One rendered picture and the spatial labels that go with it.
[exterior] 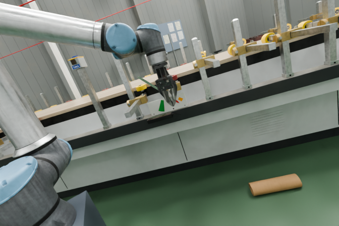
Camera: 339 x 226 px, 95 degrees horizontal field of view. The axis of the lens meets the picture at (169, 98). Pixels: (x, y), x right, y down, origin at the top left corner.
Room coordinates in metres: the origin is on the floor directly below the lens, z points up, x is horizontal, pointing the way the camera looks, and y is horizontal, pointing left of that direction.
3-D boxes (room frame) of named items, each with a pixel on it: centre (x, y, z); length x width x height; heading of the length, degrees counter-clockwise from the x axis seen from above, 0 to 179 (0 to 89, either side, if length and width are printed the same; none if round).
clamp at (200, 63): (0.99, -0.28, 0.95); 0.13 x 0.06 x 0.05; 82
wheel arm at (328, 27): (0.90, -0.79, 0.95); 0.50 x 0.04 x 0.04; 172
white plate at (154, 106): (1.01, 0.02, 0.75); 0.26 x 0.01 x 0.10; 82
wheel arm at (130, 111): (1.01, 0.21, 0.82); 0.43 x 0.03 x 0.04; 172
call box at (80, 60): (1.10, 0.50, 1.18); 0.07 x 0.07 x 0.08; 82
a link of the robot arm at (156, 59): (0.73, -0.01, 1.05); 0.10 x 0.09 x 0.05; 82
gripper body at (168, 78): (0.72, -0.01, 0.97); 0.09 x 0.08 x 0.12; 172
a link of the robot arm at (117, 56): (0.70, 0.10, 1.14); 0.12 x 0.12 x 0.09; 9
